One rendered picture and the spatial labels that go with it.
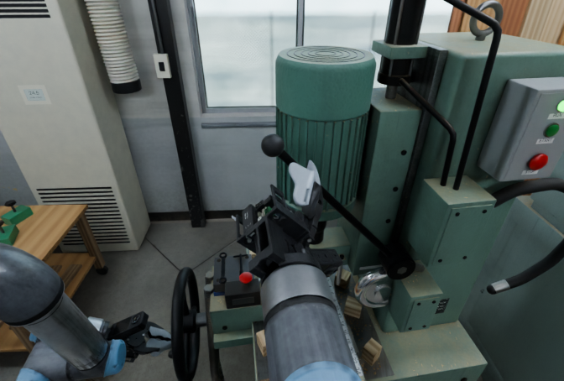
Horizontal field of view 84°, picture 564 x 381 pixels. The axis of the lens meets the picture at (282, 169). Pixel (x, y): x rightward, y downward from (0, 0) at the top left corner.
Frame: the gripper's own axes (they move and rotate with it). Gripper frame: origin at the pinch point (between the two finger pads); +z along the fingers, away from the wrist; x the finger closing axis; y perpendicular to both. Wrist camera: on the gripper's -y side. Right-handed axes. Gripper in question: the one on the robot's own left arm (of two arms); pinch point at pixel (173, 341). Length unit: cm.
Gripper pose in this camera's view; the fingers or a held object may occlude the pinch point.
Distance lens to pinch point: 111.0
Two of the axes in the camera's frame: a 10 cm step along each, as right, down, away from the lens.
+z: 8.6, 3.6, 3.7
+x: 1.5, 5.1, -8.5
